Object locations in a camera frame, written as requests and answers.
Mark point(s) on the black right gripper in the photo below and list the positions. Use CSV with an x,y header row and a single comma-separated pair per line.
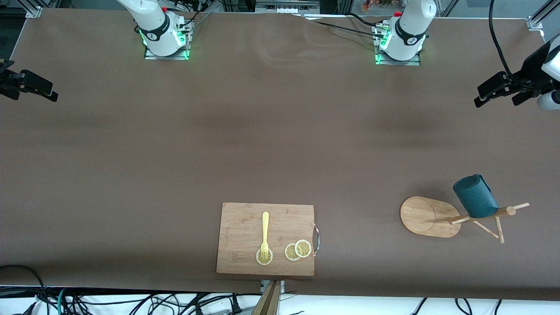
x,y
9,81

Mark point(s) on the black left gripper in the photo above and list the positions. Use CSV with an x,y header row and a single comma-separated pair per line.
x,y
530,69

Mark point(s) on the teal mug with yellow inside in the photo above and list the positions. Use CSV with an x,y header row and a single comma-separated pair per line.
x,y
477,199

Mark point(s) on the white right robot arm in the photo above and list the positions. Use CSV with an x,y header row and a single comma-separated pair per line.
x,y
153,22

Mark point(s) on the wooden mug rack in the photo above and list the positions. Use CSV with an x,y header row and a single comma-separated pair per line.
x,y
424,216

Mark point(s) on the grey power strip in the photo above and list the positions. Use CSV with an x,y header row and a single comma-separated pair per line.
x,y
286,6

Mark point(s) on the bamboo cutting board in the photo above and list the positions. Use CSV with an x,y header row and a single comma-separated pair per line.
x,y
240,227

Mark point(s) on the lemon slice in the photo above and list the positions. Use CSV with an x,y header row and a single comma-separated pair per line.
x,y
289,253
303,248
269,259

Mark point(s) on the yellow plastic fork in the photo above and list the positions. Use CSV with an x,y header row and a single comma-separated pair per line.
x,y
265,227

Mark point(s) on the black plug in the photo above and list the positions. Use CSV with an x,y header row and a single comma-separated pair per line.
x,y
236,306

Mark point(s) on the aluminium frame bracket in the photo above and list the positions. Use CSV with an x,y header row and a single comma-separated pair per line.
x,y
35,9
536,19

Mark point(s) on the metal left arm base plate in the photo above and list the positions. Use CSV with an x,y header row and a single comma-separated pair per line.
x,y
413,62

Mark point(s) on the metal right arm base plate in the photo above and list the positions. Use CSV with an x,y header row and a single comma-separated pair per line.
x,y
151,56

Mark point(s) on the metal post bracket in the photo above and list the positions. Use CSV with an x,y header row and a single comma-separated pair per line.
x,y
281,285

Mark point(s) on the wooden camera post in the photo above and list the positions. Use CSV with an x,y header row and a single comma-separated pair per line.
x,y
269,302

